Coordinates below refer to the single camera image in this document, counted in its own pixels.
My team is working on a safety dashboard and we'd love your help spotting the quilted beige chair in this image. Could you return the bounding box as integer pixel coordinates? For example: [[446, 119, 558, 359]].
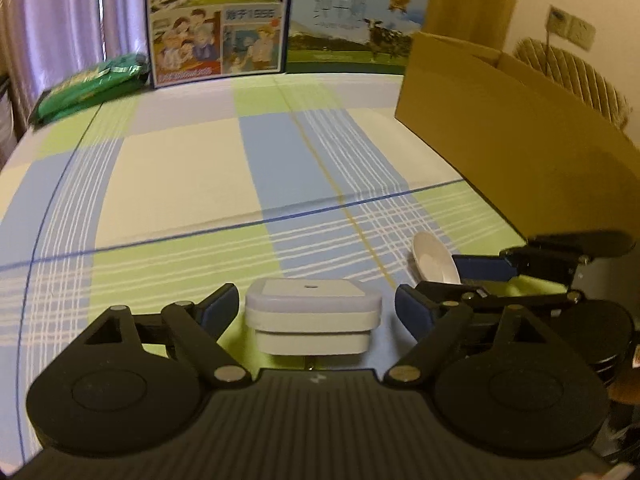
[[514, 38, 631, 131]]

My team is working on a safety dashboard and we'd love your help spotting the wall socket with plug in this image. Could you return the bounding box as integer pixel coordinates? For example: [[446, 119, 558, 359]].
[[546, 6, 596, 51]]

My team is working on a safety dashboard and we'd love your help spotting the right hand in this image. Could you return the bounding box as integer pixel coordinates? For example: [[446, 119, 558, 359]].
[[608, 356, 640, 405]]

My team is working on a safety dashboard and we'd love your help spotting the plaid tablecloth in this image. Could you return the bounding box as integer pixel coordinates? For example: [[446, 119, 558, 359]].
[[1, 75, 520, 472]]

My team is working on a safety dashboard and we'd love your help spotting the dark blue milk carton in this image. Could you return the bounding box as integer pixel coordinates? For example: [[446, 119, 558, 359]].
[[146, 0, 288, 88]]

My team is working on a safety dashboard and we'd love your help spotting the green wipes pack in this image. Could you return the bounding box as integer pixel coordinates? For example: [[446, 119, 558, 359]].
[[28, 53, 150, 128]]

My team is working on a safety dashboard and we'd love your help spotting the light blue milk carton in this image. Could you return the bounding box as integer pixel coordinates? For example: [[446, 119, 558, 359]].
[[285, 0, 430, 75]]

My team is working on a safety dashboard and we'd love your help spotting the white plug adapter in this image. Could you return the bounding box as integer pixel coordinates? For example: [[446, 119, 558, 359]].
[[245, 278, 383, 356]]

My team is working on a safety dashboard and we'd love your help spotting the brown cardboard box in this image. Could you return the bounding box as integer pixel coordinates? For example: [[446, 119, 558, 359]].
[[395, 32, 639, 240]]

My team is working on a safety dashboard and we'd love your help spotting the purple sheer curtain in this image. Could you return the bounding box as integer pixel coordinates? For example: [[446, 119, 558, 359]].
[[1, 0, 148, 129]]

